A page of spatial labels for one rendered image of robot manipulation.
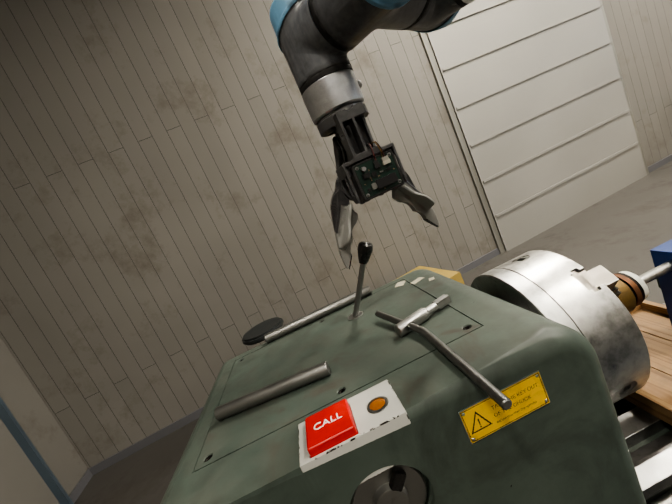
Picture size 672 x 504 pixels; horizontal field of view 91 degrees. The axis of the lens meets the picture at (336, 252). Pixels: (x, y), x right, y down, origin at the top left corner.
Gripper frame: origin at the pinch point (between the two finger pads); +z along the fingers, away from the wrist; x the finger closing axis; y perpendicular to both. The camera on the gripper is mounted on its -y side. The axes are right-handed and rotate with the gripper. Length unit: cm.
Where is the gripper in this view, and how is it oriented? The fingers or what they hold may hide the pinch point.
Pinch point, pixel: (392, 248)
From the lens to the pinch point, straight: 50.8
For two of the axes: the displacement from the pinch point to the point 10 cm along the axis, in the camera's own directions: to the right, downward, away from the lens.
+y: 1.3, 1.1, -9.8
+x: 9.0, -4.2, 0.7
